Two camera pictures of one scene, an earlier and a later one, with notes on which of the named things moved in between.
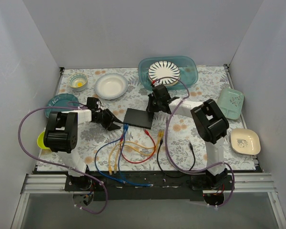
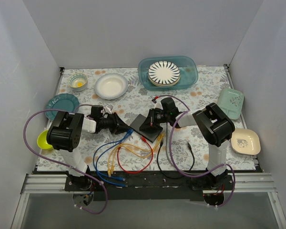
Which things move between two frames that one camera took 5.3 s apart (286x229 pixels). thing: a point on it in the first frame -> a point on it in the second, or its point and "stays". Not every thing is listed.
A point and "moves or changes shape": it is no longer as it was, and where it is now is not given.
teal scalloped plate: (60, 100) stays
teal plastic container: (188, 67) stays
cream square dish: (245, 141) stays
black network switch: (141, 119) -> (135, 126)
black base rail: (148, 185) stays
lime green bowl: (40, 140) stays
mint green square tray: (231, 102) stays
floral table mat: (123, 125) stays
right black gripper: (151, 105) -> (151, 119)
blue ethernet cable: (125, 180) -> (104, 150)
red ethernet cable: (154, 141) -> (142, 138)
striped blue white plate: (162, 69) stays
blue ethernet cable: (101, 147) moves or changes shape
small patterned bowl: (78, 81) stays
